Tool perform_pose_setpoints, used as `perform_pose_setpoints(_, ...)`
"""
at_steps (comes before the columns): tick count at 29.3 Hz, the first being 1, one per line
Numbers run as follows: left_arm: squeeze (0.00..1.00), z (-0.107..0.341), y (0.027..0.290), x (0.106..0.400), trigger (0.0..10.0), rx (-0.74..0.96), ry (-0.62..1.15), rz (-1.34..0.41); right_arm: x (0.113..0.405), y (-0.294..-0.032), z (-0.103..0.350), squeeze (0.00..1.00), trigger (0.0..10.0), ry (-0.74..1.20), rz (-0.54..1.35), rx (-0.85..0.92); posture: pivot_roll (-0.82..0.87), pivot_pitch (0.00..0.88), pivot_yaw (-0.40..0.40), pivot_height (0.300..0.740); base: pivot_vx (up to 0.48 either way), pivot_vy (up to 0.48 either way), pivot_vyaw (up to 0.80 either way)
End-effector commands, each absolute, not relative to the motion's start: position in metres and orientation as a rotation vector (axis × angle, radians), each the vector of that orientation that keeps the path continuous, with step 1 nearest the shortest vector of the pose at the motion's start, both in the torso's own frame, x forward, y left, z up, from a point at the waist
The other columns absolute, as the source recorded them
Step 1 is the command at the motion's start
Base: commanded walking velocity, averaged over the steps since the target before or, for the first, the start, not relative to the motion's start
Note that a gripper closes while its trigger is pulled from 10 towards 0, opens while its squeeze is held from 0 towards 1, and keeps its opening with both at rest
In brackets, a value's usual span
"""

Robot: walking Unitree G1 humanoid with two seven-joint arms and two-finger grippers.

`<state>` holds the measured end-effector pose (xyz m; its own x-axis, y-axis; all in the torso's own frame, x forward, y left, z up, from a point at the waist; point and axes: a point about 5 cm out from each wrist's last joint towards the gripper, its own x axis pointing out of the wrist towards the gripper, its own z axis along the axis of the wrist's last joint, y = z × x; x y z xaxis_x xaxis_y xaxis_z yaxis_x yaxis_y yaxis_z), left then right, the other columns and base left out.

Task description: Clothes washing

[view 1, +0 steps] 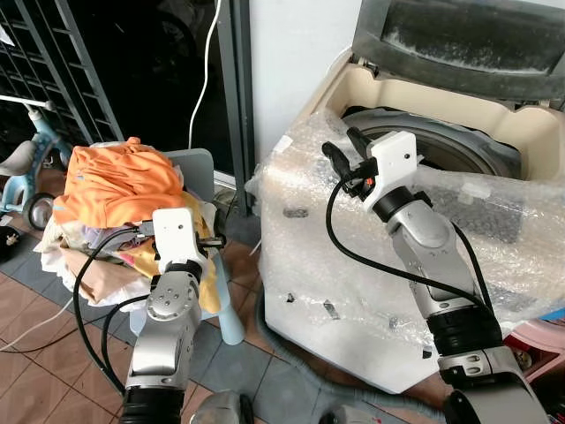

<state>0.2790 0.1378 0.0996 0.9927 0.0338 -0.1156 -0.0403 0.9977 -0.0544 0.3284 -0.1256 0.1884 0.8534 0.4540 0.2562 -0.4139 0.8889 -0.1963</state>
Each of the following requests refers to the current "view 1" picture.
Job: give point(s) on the grey left robot leg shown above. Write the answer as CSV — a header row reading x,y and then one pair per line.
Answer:
x,y
221,409

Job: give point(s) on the pink plastic basket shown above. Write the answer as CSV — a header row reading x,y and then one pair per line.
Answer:
x,y
538,353

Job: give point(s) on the grey washing machine lid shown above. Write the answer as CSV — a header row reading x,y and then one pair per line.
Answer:
x,y
468,44

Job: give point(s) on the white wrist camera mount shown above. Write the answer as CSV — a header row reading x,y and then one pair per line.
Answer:
x,y
393,161
179,234

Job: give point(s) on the dark metal window grille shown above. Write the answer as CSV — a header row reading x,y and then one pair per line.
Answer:
x,y
53,62

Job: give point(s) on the light blue plastic chair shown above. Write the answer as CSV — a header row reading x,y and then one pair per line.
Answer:
x,y
231,309

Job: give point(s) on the beige garment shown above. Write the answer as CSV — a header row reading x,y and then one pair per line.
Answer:
x,y
97,278

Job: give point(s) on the blue plastic item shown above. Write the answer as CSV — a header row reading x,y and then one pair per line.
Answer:
x,y
553,314

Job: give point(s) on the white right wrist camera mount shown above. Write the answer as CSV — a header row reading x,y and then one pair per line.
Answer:
x,y
393,161

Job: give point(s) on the light blue child tricycle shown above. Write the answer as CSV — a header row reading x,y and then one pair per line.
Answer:
x,y
40,146

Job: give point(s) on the beige top-load washing machine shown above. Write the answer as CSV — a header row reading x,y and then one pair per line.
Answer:
x,y
353,97

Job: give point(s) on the dark grey door frame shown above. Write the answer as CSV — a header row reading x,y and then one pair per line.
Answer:
x,y
237,88

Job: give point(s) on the white lilac garment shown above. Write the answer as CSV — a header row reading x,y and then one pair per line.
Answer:
x,y
97,238

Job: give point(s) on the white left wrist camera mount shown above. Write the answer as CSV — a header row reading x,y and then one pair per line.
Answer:
x,y
179,234

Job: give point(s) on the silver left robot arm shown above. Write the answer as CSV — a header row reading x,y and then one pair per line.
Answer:
x,y
168,327

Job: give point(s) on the orange garment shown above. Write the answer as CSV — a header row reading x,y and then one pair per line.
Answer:
x,y
115,181

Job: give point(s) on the clear bubble wrap sheet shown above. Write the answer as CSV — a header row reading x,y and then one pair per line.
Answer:
x,y
300,230

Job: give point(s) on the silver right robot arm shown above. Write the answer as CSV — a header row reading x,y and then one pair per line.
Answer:
x,y
433,256

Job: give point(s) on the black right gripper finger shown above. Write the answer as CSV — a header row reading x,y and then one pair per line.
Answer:
x,y
358,143
333,159

